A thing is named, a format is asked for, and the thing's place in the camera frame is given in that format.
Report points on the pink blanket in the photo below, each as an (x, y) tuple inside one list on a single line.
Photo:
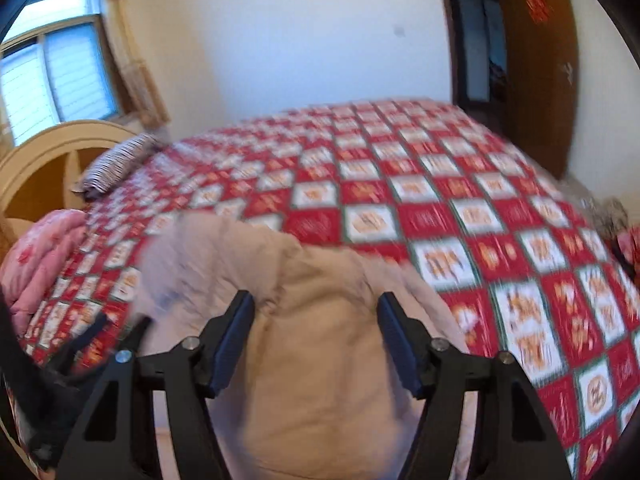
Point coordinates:
[(40, 255)]

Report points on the red paper door decoration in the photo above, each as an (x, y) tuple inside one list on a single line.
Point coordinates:
[(537, 5)]

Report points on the beige patterned curtain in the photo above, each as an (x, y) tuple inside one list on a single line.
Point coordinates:
[(135, 75)]

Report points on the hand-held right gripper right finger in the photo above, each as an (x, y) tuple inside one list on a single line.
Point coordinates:
[(400, 355)]

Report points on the window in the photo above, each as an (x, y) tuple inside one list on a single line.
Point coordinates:
[(65, 70)]

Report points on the red bag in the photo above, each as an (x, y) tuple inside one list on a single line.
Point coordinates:
[(631, 250)]

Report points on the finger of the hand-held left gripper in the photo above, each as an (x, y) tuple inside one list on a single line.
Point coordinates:
[(132, 337), (85, 342)]

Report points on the red checked printed quilt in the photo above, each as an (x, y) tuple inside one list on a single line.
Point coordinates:
[(450, 210)]

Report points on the grey patterned cloth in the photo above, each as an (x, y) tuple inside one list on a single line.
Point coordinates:
[(605, 215)]

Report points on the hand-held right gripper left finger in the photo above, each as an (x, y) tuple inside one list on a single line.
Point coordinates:
[(230, 355)]

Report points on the brown wooden door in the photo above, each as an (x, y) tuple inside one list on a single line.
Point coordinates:
[(540, 85)]

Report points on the brown wooden door frame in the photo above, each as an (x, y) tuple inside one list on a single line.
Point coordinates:
[(450, 25)]

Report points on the beige puffer jacket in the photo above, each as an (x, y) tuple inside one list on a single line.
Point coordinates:
[(310, 360)]

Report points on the striped pillow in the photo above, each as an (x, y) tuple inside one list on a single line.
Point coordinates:
[(120, 162)]

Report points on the cream wooden headboard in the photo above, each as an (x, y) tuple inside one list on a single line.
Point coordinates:
[(45, 160)]

